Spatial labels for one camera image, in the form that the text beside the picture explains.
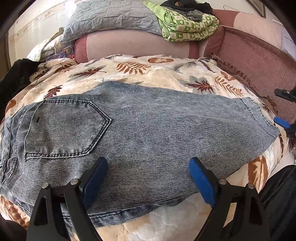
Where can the framed wall picture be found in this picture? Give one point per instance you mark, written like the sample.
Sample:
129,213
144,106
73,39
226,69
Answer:
259,6

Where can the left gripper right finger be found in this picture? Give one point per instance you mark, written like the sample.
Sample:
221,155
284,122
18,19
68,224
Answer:
237,212

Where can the grey quilted pillow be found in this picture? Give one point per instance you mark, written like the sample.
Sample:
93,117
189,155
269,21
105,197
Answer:
92,16

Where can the grey acid-wash denim jeans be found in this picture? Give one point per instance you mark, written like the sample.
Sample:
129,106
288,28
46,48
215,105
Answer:
147,135

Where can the pink sofa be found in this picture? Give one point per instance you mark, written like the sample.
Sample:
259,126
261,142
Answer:
247,45

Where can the dark green garment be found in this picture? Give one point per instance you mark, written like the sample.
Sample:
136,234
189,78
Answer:
17,78

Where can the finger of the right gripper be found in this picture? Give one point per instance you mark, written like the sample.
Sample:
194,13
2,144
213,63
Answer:
281,122
285,94

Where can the green patterned folded blanket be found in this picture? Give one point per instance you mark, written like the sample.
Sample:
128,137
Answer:
177,28

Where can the white cream cloth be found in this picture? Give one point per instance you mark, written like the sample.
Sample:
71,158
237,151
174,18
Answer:
48,47

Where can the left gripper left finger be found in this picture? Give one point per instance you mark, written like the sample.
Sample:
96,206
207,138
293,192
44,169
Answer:
47,222

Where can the black clothes pile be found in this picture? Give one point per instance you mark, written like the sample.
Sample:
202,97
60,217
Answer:
189,8

